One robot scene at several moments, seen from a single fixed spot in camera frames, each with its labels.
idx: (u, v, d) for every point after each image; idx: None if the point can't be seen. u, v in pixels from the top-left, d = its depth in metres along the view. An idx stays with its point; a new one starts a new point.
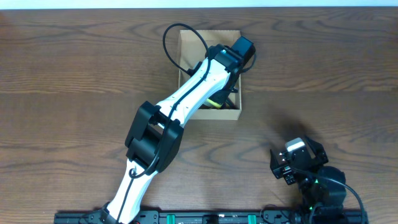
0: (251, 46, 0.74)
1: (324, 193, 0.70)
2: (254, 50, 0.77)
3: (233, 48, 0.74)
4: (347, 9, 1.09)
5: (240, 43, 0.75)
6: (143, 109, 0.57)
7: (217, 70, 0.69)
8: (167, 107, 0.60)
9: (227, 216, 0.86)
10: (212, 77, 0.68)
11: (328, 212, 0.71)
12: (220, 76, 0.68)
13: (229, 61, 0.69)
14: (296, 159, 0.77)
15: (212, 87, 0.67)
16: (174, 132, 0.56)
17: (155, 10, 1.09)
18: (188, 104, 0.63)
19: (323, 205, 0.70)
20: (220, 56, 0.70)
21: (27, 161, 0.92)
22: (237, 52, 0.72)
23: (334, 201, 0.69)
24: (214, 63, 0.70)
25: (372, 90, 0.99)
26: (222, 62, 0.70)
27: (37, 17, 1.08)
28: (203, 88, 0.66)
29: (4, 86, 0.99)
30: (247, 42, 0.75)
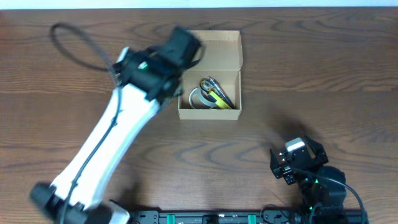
0: (188, 42, 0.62)
1: (324, 193, 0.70)
2: (194, 39, 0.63)
3: (165, 49, 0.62)
4: (348, 9, 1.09)
5: (175, 40, 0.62)
6: (33, 196, 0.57)
7: (131, 104, 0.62)
8: (67, 183, 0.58)
9: (227, 216, 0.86)
10: (122, 119, 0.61)
11: (329, 213, 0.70)
12: (140, 112, 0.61)
13: (155, 76, 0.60)
14: (296, 159, 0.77)
15: (125, 130, 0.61)
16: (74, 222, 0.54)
17: (155, 10, 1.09)
18: (100, 163, 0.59)
19: (323, 205, 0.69)
20: (142, 74, 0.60)
21: (27, 161, 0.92)
22: (171, 54, 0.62)
23: (334, 201, 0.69)
24: (126, 96, 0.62)
25: (372, 91, 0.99)
26: (148, 81, 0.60)
27: (37, 18, 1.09)
28: (114, 135, 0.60)
29: (4, 86, 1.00)
30: (182, 37, 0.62)
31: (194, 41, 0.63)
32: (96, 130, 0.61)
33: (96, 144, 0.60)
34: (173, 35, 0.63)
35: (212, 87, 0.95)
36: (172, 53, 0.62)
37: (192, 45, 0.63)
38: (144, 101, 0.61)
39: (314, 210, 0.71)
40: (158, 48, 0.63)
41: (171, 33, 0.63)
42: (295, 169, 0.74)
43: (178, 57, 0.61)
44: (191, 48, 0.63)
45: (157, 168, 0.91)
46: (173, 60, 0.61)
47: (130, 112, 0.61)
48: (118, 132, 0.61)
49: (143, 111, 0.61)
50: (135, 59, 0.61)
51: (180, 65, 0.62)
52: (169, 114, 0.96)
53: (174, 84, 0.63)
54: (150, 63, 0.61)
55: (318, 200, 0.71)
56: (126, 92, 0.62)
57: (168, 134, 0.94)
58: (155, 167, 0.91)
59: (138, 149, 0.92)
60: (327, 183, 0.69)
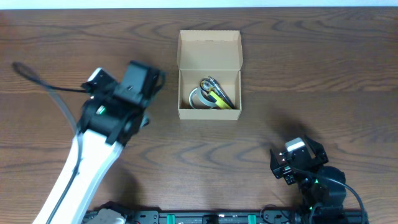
0: (147, 74, 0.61)
1: (324, 193, 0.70)
2: (155, 71, 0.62)
3: (125, 86, 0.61)
4: (348, 9, 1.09)
5: (133, 74, 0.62)
6: None
7: (92, 152, 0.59)
8: None
9: (227, 216, 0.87)
10: (85, 167, 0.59)
11: (328, 212, 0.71)
12: (102, 158, 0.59)
13: (115, 118, 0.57)
14: (296, 159, 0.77)
15: (89, 177, 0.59)
16: None
17: (155, 10, 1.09)
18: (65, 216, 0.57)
19: (323, 205, 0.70)
20: (100, 119, 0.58)
21: (27, 161, 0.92)
22: (130, 90, 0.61)
23: (334, 201, 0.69)
24: (86, 144, 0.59)
25: (372, 91, 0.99)
26: (109, 124, 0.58)
27: (37, 18, 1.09)
28: (78, 183, 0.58)
29: (4, 86, 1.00)
30: (139, 70, 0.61)
31: (152, 71, 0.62)
32: (58, 183, 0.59)
33: (58, 198, 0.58)
34: (130, 69, 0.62)
35: (212, 87, 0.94)
36: (131, 89, 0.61)
37: (152, 76, 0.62)
38: (105, 147, 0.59)
39: (315, 210, 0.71)
40: (116, 85, 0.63)
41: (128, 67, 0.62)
42: (295, 168, 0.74)
43: (137, 92, 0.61)
44: (150, 79, 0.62)
45: (157, 168, 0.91)
46: (133, 96, 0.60)
47: (92, 160, 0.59)
48: (80, 184, 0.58)
49: (105, 157, 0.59)
50: (91, 104, 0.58)
51: (140, 101, 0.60)
52: (169, 114, 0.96)
53: (136, 122, 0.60)
54: (107, 104, 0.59)
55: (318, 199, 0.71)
56: (86, 140, 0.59)
57: (168, 134, 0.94)
58: (155, 167, 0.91)
59: (138, 149, 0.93)
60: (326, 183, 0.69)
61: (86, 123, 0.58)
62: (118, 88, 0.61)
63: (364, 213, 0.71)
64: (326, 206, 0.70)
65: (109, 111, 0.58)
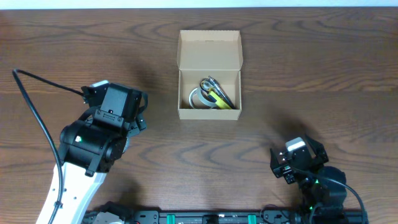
0: (127, 98, 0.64)
1: (324, 193, 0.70)
2: (132, 93, 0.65)
3: (104, 109, 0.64)
4: (348, 9, 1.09)
5: (113, 98, 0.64)
6: None
7: (74, 183, 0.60)
8: None
9: (227, 216, 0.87)
10: (68, 196, 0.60)
11: (328, 212, 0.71)
12: (83, 190, 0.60)
13: (94, 145, 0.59)
14: (296, 159, 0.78)
15: (73, 206, 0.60)
16: None
17: (155, 10, 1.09)
18: None
19: (323, 205, 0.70)
20: (80, 147, 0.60)
21: (27, 161, 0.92)
22: (111, 113, 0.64)
23: (334, 201, 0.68)
24: (68, 174, 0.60)
25: (372, 90, 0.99)
26: (89, 152, 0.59)
27: (37, 18, 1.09)
28: (63, 214, 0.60)
29: (4, 86, 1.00)
30: (120, 94, 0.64)
31: (132, 93, 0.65)
32: (41, 214, 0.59)
33: None
34: (110, 93, 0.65)
35: (212, 87, 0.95)
36: (112, 112, 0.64)
37: (132, 98, 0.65)
38: (86, 177, 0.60)
39: (315, 210, 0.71)
40: (97, 108, 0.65)
41: (108, 91, 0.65)
42: (295, 168, 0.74)
43: (118, 115, 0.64)
44: (131, 101, 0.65)
45: (157, 168, 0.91)
46: (114, 118, 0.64)
47: (74, 191, 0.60)
48: (64, 214, 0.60)
49: (87, 188, 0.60)
50: (71, 133, 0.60)
51: (120, 123, 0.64)
52: (168, 114, 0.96)
53: (117, 146, 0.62)
54: (87, 132, 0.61)
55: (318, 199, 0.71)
56: (68, 170, 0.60)
57: (168, 134, 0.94)
58: (155, 167, 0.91)
59: (138, 149, 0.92)
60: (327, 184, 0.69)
61: (68, 152, 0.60)
62: (99, 112, 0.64)
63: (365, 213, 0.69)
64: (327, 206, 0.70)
65: (87, 137, 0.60)
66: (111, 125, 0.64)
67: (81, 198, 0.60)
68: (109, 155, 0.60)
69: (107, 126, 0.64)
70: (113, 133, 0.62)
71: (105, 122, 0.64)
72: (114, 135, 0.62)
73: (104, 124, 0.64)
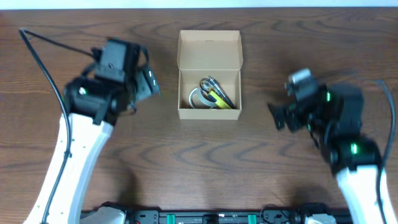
0: (125, 51, 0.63)
1: (339, 104, 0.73)
2: (131, 46, 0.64)
3: (105, 64, 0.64)
4: (348, 10, 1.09)
5: (111, 51, 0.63)
6: None
7: (82, 133, 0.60)
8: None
9: (227, 216, 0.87)
10: (77, 147, 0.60)
11: (344, 133, 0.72)
12: (92, 139, 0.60)
13: (98, 96, 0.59)
14: (304, 90, 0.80)
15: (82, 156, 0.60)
16: None
17: (155, 10, 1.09)
18: (64, 198, 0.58)
19: (339, 124, 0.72)
20: (83, 98, 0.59)
21: (27, 161, 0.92)
22: (112, 68, 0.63)
23: (349, 117, 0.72)
24: (76, 124, 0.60)
25: (372, 91, 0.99)
26: (94, 103, 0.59)
27: (38, 18, 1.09)
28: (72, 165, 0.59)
29: (4, 86, 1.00)
30: (117, 47, 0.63)
31: (130, 46, 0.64)
32: (49, 174, 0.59)
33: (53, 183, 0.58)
34: (108, 48, 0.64)
35: (212, 87, 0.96)
36: (114, 66, 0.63)
37: (130, 51, 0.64)
38: (93, 126, 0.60)
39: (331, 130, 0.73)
40: (97, 65, 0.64)
41: (106, 46, 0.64)
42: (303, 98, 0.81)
43: (119, 68, 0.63)
44: (130, 55, 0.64)
45: (157, 167, 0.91)
46: (115, 73, 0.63)
47: (82, 141, 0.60)
48: (74, 165, 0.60)
49: (95, 137, 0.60)
50: (74, 86, 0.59)
51: (122, 77, 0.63)
52: (169, 114, 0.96)
53: (121, 99, 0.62)
54: (91, 85, 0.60)
55: (333, 116, 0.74)
56: (74, 121, 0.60)
57: (168, 134, 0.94)
58: (155, 166, 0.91)
59: (138, 149, 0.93)
60: (337, 93, 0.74)
61: (73, 104, 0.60)
62: (101, 68, 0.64)
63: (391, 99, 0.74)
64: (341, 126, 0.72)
65: (92, 91, 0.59)
66: (113, 79, 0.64)
67: (89, 147, 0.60)
68: (113, 106, 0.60)
69: (110, 80, 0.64)
70: (116, 87, 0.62)
71: (106, 76, 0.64)
72: (117, 88, 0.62)
73: (107, 79, 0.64)
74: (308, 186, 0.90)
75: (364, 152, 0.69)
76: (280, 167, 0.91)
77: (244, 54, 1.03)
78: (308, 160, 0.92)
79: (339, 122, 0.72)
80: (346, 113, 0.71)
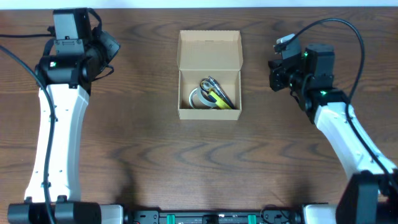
0: (74, 18, 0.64)
1: (312, 60, 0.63)
2: (76, 12, 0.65)
3: (61, 37, 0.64)
4: (347, 10, 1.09)
5: (61, 24, 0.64)
6: (12, 214, 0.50)
7: (63, 98, 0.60)
8: (39, 189, 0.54)
9: (227, 216, 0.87)
10: (61, 111, 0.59)
11: (319, 84, 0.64)
12: (73, 100, 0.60)
13: (68, 66, 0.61)
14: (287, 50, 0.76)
15: (67, 117, 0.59)
16: (65, 212, 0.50)
17: (155, 10, 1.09)
18: (60, 158, 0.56)
19: (313, 75, 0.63)
20: (53, 71, 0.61)
21: (27, 161, 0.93)
22: (68, 39, 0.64)
23: (323, 67, 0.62)
24: (55, 93, 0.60)
25: (372, 90, 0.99)
26: (65, 73, 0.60)
27: (38, 18, 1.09)
28: (60, 129, 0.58)
29: (4, 86, 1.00)
30: (66, 18, 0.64)
31: (77, 12, 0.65)
32: (40, 146, 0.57)
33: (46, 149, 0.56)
34: (56, 20, 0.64)
35: (212, 87, 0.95)
36: (69, 37, 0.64)
37: (78, 17, 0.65)
38: (71, 90, 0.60)
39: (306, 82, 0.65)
40: (53, 41, 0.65)
41: (54, 18, 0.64)
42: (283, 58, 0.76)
43: (75, 38, 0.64)
44: (80, 21, 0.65)
45: (157, 168, 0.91)
46: (74, 43, 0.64)
47: (64, 104, 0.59)
48: (62, 127, 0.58)
49: (75, 98, 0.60)
50: (43, 65, 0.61)
51: (81, 46, 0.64)
52: (168, 114, 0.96)
53: (88, 65, 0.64)
54: (58, 59, 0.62)
55: (309, 71, 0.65)
56: (52, 91, 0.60)
57: (168, 134, 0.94)
58: (155, 167, 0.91)
59: (137, 149, 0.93)
60: (313, 48, 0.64)
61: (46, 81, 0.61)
62: (58, 42, 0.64)
63: (362, 63, 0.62)
64: (314, 76, 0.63)
65: (61, 63, 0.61)
66: (73, 51, 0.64)
67: (71, 109, 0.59)
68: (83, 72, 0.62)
69: (71, 51, 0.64)
70: (76, 56, 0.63)
71: (65, 49, 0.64)
72: (80, 56, 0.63)
73: (67, 51, 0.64)
74: (308, 186, 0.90)
75: (329, 95, 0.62)
76: (280, 167, 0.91)
77: (244, 54, 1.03)
78: (308, 160, 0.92)
79: (312, 75, 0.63)
80: (319, 68, 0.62)
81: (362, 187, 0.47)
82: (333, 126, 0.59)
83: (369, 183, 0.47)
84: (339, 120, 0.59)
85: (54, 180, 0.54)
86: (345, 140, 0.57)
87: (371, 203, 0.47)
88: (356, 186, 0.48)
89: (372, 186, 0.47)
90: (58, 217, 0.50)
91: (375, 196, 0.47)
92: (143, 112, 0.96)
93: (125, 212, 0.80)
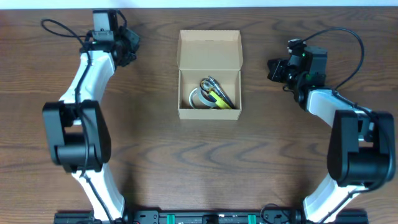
0: (109, 15, 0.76)
1: (308, 60, 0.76)
2: (112, 12, 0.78)
3: (97, 29, 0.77)
4: (347, 10, 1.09)
5: (97, 18, 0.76)
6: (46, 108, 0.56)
7: (101, 55, 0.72)
8: (70, 96, 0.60)
9: (227, 216, 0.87)
10: (96, 61, 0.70)
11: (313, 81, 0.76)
12: (105, 58, 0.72)
13: (104, 47, 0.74)
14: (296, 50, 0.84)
15: (99, 66, 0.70)
16: (91, 109, 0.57)
17: (155, 10, 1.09)
18: (91, 81, 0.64)
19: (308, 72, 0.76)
20: (94, 48, 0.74)
21: (27, 161, 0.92)
22: (104, 31, 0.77)
23: (319, 65, 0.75)
24: (94, 51, 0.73)
25: (372, 90, 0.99)
26: (102, 49, 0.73)
27: (38, 17, 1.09)
28: (93, 70, 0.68)
29: (4, 86, 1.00)
30: (102, 14, 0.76)
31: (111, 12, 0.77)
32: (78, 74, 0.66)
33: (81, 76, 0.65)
34: (96, 16, 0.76)
35: (212, 87, 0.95)
36: (104, 30, 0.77)
37: (112, 14, 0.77)
38: (104, 53, 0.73)
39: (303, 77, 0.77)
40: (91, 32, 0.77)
41: (94, 15, 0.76)
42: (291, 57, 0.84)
43: (109, 31, 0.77)
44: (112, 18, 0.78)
45: (157, 167, 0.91)
46: (107, 35, 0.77)
47: (100, 58, 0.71)
48: (96, 69, 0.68)
49: (106, 57, 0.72)
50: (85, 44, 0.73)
51: (113, 37, 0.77)
52: (169, 114, 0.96)
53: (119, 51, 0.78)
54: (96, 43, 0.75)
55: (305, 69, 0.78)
56: (92, 51, 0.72)
57: (168, 134, 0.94)
58: (155, 166, 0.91)
59: (137, 149, 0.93)
60: (310, 50, 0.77)
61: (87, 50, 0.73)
62: (94, 33, 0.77)
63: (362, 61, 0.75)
64: (309, 73, 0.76)
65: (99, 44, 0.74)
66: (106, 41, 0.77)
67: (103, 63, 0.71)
68: (114, 53, 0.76)
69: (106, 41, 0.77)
70: (111, 45, 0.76)
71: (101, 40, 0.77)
72: (114, 45, 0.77)
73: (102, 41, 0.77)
74: (308, 186, 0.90)
75: (319, 88, 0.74)
76: (280, 167, 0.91)
77: (245, 54, 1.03)
78: (309, 160, 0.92)
79: (307, 72, 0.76)
80: (314, 66, 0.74)
81: (344, 119, 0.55)
82: (320, 98, 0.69)
83: (349, 115, 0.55)
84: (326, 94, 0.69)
85: (84, 93, 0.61)
86: (329, 101, 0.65)
87: (353, 130, 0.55)
88: (339, 119, 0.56)
89: (352, 118, 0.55)
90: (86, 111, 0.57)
91: (354, 124, 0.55)
92: (142, 112, 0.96)
93: (125, 212, 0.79)
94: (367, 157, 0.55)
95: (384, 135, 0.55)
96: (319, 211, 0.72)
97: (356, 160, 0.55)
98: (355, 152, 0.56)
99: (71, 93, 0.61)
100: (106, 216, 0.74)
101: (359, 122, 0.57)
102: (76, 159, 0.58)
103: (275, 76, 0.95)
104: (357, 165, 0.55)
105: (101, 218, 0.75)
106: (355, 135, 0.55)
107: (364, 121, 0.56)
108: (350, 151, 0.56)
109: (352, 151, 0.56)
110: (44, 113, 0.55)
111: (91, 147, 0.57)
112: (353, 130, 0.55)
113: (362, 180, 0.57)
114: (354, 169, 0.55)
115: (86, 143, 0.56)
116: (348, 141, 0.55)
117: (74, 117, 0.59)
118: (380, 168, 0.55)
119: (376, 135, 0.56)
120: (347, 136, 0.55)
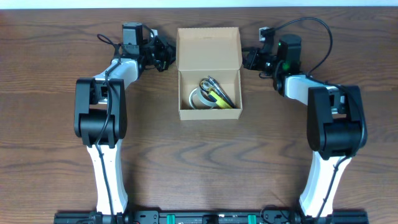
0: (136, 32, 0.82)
1: (283, 49, 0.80)
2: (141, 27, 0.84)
3: (125, 43, 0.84)
4: (348, 9, 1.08)
5: (125, 34, 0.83)
6: (80, 82, 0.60)
7: (129, 60, 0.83)
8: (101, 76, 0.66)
9: (227, 216, 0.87)
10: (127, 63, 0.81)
11: (292, 68, 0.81)
12: (132, 61, 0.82)
13: (132, 58, 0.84)
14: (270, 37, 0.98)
15: (127, 65, 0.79)
16: (118, 86, 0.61)
17: (155, 9, 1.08)
18: (120, 72, 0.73)
19: (284, 61, 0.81)
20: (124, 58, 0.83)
21: (28, 162, 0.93)
22: (131, 45, 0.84)
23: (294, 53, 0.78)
24: (126, 58, 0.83)
25: (372, 90, 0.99)
26: (131, 58, 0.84)
27: (37, 17, 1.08)
28: (122, 66, 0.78)
29: (4, 86, 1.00)
30: (131, 31, 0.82)
31: (139, 27, 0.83)
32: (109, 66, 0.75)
33: (112, 68, 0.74)
34: (125, 32, 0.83)
35: (212, 87, 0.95)
36: (132, 44, 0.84)
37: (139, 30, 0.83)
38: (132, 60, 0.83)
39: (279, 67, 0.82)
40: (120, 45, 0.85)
41: (124, 31, 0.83)
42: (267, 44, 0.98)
43: (135, 46, 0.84)
44: (140, 34, 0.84)
45: (158, 168, 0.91)
46: (134, 48, 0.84)
47: (129, 61, 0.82)
48: (124, 65, 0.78)
49: (134, 62, 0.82)
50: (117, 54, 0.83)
51: (138, 50, 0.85)
52: (169, 114, 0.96)
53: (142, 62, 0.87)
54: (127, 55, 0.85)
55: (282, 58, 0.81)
56: (123, 59, 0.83)
57: (168, 134, 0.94)
58: (155, 166, 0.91)
59: (138, 148, 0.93)
60: (285, 39, 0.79)
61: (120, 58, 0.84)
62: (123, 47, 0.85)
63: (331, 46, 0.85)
64: (285, 61, 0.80)
65: (128, 56, 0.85)
66: (132, 54, 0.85)
67: (132, 65, 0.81)
68: (140, 66, 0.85)
69: (132, 55, 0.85)
70: (136, 58, 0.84)
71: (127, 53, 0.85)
72: (138, 59, 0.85)
73: (130, 55, 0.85)
74: None
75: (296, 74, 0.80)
76: (280, 167, 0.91)
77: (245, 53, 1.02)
78: (308, 160, 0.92)
79: (283, 60, 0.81)
80: (289, 55, 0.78)
81: (316, 94, 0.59)
82: (296, 83, 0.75)
83: (319, 91, 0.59)
84: (301, 79, 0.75)
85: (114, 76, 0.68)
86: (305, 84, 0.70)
87: (325, 104, 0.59)
88: (313, 96, 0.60)
89: (321, 93, 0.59)
90: (114, 88, 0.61)
91: (328, 96, 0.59)
92: (143, 111, 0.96)
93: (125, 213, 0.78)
94: (341, 127, 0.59)
95: (353, 103, 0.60)
96: (314, 203, 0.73)
97: (331, 129, 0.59)
98: (329, 123, 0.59)
99: (102, 74, 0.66)
100: (108, 209, 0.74)
101: (331, 96, 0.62)
102: (96, 132, 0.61)
103: (252, 64, 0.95)
104: (333, 134, 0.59)
105: (102, 211, 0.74)
106: (328, 107, 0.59)
107: (335, 95, 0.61)
108: (325, 122, 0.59)
109: (326, 122, 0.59)
110: (78, 84, 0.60)
111: (109, 122, 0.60)
112: (324, 106, 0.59)
113: (339, 149, 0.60)
114: (331, 138, 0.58)
115: (107, 116, 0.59)
116: (322, 114, 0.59)
117: (99, 96, 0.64)
118: (354, 135, 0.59)
119: (347, 107, 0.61)
120: (322, 109, 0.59)
